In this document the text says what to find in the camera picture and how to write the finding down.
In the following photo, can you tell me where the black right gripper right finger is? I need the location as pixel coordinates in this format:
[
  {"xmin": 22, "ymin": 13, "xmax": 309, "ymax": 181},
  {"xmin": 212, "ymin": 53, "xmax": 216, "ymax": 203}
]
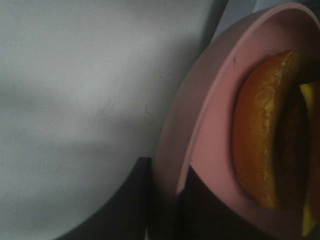
[{"xmin": 174, "ymin": 168, "xmax": 270, "ymax": 240}]

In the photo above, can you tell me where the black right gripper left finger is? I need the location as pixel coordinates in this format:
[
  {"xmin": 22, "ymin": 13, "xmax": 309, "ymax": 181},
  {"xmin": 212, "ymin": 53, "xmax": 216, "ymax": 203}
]
[{"xmin": 58, "ymin": 157, "xmax": 152, "ymax": 240}]

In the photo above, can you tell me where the pink round plate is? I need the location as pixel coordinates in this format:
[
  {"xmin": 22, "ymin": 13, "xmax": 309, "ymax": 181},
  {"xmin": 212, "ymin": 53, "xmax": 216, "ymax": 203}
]
[{"xmin": 148, "ymin": 2, "xmax": 320, "ymax": 240}]

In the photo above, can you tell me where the toy burger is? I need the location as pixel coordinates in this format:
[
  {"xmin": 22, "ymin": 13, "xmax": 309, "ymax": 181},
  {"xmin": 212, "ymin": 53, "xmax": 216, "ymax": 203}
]
[{"xmin": 232, "ymin": 50, "xmax": 320, "ymax": 237}]

